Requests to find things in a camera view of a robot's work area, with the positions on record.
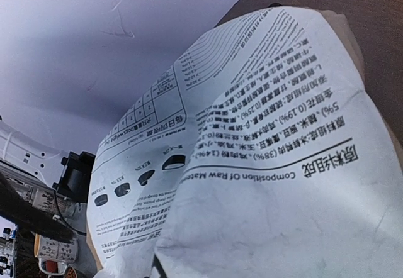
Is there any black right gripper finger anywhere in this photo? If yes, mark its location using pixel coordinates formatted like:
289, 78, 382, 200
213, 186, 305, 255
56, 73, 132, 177
1, 173, 74, 243

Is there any dog food bag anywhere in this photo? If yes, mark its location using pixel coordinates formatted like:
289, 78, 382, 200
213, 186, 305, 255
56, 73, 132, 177
87, 6, 402, 277

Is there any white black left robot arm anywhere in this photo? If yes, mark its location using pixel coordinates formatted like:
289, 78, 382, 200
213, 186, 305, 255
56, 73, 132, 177
1, 121, 95, 221

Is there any patterned white mug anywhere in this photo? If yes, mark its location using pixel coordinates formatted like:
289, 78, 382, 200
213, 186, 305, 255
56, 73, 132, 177
33, 234, 78, 263

